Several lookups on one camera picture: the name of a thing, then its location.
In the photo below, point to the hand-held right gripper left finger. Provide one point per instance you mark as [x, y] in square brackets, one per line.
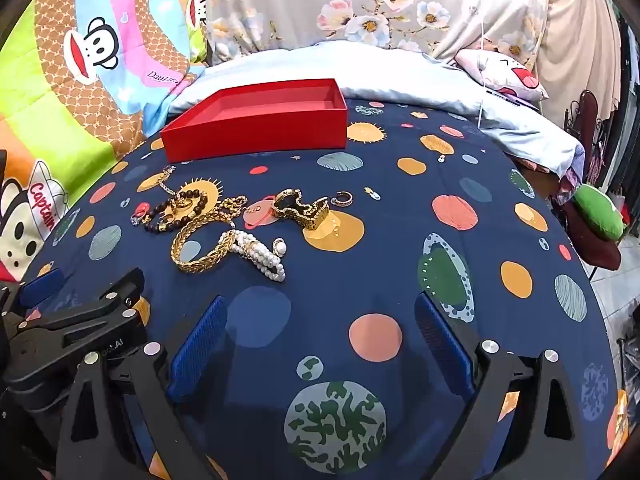
[200, 350]

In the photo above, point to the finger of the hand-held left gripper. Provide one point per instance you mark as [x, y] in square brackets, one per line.
[107, 302]
[41, 284]

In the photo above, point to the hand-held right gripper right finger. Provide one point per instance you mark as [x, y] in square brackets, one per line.
[445, 350]

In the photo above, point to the gold braided bangle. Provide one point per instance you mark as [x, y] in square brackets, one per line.
[181, 260]

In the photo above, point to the red cardboard box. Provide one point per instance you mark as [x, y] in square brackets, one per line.
[250, 130]

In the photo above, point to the navy planet-print bedsheet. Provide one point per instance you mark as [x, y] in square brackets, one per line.
[390, 270]

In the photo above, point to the colourful monkey-print blanket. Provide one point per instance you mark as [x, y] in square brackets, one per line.
[75, 110]

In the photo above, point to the green cushion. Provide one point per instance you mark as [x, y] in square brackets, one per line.
[600, 210]

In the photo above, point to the light blue blanket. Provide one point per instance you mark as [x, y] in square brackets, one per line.
[400, 75]

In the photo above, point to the dark metal chair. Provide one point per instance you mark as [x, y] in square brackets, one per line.
[590, 110]

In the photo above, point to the pink cartoon pillow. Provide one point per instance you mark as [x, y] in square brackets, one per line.
[500, 72]

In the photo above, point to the hanging clothes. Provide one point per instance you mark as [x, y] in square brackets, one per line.
[622, 110]

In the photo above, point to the beige curtain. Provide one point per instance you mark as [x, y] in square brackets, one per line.
[575, 35]

